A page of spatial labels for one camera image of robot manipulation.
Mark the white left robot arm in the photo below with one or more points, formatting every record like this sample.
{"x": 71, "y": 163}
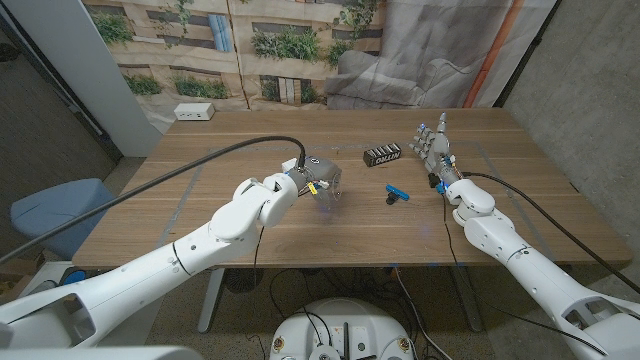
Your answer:
{"x": 150, "y": 280}

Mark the blue grey stool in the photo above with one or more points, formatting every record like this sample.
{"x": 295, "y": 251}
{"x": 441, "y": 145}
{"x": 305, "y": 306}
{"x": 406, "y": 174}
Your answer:
{"x": 60, "y": 215}

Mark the black round floor grille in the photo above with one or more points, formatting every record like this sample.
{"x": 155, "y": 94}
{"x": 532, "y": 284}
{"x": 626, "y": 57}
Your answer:
{"x": 243, "y": 280}

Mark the clear glass beaker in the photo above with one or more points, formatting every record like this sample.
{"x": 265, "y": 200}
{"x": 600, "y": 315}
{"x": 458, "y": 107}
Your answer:
{"x": 332, "y": 194}

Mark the brown cardboard box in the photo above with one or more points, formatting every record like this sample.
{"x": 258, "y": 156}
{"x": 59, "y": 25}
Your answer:
{"x": 15, "y": 280}

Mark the black Nitro box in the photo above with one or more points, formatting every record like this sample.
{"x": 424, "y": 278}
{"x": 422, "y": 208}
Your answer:
{"x": 382, "y": 156}

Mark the blue black foot pedal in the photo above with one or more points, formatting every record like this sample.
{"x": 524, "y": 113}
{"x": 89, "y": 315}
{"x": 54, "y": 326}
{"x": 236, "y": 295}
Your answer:
{"x": 75, "y": 276}

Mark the blue black paper clip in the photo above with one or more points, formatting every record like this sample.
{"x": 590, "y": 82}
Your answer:
{"x": 397, "y": 192}

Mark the black backdrop pole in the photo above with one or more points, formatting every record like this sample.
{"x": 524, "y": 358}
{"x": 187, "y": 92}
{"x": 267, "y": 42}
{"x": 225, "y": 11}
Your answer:
{"x": 527, "y": 52}

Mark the printed backdrop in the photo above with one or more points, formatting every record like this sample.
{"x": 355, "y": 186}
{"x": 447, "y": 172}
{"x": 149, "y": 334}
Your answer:
{"x": 300, "y": 75}

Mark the white power strip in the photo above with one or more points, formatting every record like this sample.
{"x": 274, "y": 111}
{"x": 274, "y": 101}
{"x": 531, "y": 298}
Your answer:
{"x": 194, "y": 111}

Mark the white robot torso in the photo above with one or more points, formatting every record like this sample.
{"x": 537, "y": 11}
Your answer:
{"x": 342, "y": 325}

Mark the white table leg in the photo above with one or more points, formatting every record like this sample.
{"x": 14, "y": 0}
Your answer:
{"x": 211, "y": 300}

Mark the grey table leg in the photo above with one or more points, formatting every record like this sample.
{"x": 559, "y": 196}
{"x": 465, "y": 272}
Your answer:
{"x": 469, "y": 300}

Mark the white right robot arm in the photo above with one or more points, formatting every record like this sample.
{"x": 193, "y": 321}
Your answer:
{"x": 530, "y": 280}

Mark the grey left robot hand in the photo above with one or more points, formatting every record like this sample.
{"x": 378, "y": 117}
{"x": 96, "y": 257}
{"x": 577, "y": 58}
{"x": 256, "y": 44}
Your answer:
{"x": 322, "y": 170}

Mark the white floor board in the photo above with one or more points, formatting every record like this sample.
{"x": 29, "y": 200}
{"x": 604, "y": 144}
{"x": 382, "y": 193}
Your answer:
{"x": 45, "y": 275}

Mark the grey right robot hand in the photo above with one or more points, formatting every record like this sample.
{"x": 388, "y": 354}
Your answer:
{"x": 439, "y": 150}

